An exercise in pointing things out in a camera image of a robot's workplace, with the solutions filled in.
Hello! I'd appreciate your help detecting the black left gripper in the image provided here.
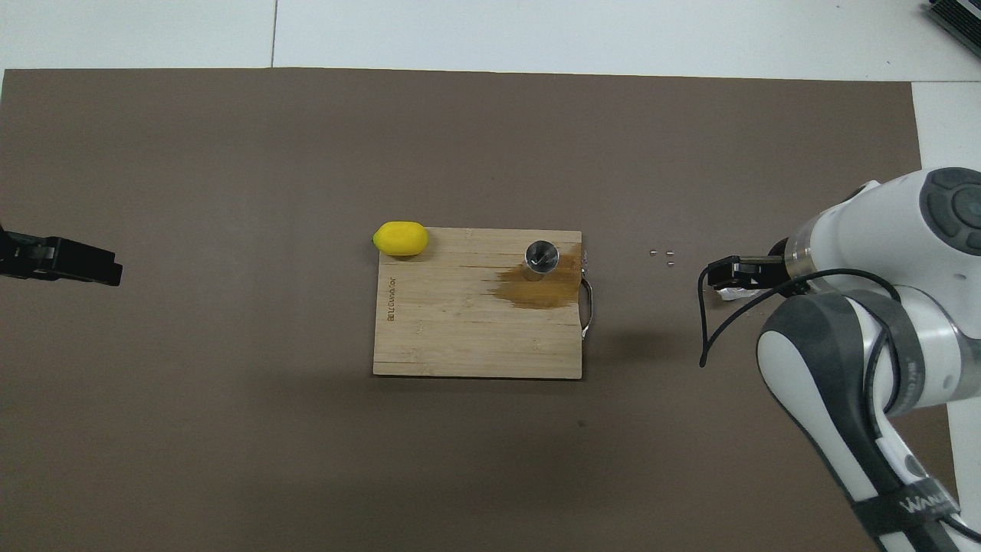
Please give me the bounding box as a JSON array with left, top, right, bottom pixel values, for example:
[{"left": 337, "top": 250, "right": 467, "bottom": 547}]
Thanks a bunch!
[{"left": 0, "top": 227, "right": 123, "bottom": 287}]

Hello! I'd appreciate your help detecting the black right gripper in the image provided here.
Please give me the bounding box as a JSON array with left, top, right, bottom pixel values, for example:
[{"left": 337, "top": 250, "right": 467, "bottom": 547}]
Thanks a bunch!
[{"left": 707, "top": 239, "right": 794, "bottom": 291}]

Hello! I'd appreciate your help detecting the metal jigger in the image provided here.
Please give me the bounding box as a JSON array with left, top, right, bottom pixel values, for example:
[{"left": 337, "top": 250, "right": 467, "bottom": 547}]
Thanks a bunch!
[{"left": 523, "top": 239, "right": 561, "bottom": 283}]

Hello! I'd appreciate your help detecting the wooden cutting board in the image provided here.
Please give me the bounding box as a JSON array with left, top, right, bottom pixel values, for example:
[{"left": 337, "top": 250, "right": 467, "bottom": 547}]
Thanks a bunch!
[{"left": 372, "top": 228, "right": 595, "bottom": 380}]

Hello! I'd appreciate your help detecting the brown table mat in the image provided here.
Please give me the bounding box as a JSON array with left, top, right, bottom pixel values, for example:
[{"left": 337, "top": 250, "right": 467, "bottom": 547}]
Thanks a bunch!
[{"left": 0, "top": 67, "right": 965, "bottom": 552}]

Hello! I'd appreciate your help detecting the yellow lemon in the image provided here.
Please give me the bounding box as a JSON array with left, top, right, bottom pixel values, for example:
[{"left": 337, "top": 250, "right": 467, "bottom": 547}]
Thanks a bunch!
[{"left": 372, "top": 221, "right": 430, "bottom": 258}]

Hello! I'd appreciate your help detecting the grey ribbed device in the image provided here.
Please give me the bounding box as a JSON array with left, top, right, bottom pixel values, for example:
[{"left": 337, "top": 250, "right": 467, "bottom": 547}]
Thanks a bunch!
[{"left": 925, "top": 0, "right": 981, "bottom": 58}]

